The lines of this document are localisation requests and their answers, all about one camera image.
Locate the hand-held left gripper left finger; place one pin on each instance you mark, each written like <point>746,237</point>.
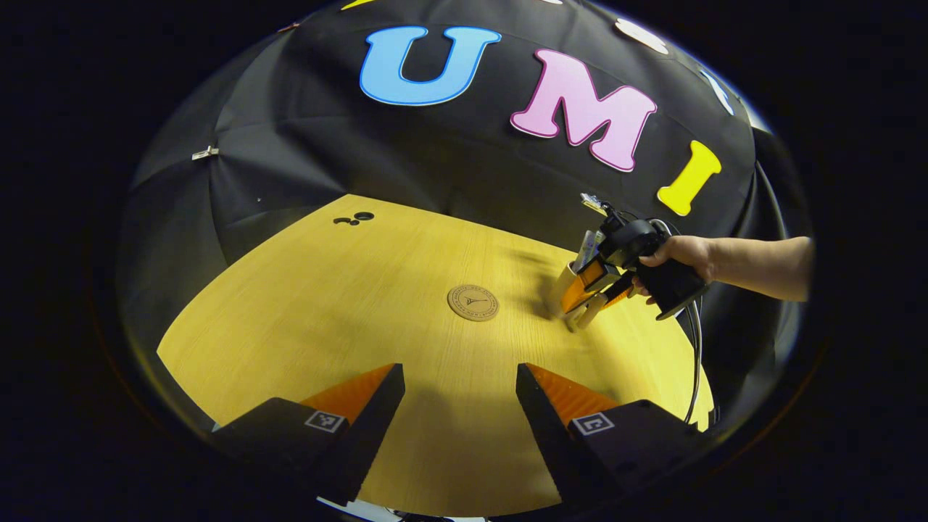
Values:
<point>370,428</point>

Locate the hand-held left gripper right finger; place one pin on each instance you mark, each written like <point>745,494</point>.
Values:
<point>547,428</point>

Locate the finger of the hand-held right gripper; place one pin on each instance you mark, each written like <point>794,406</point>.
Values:
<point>620,290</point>
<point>589,279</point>

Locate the beige cup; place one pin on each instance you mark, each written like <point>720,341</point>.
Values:
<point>564,286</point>

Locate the white toothpaste tube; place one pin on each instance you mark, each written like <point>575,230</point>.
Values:
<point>584,250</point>

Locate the round brown coaster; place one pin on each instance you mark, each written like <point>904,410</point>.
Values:
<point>473,302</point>

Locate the wooden desktop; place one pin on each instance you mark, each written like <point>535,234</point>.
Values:
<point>362,326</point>

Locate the black backdrop cloth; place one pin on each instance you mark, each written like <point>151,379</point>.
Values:
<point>362,152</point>

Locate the silver backdrop clip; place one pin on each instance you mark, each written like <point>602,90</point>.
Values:
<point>205,153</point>

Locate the red backdrop clip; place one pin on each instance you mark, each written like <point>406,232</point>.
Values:
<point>288,27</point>

